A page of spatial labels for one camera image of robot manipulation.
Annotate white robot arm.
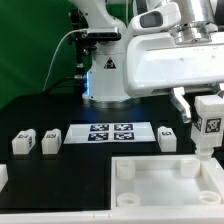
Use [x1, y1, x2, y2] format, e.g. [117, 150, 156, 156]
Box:
[69, 0, 224, 123]

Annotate white cable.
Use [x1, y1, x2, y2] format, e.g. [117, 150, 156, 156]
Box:
[42, 28, 88, 92]

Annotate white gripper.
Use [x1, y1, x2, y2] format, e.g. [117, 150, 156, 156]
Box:
[124, 26, 224, 123]

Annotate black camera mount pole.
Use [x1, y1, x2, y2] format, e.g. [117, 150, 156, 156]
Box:
[69, 9, 88, 80]

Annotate black cable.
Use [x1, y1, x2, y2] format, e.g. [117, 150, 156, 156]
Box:
[41, 77, 84, 96]

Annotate white sheet with tags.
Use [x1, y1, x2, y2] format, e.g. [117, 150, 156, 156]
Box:
[64, 122, 155, 144]

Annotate black camera on mount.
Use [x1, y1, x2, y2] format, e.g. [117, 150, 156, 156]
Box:
[81, 27, 121, 41]

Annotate white square tabletop panel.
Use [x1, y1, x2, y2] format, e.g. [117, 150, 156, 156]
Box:
[111, 155, 224, 208]

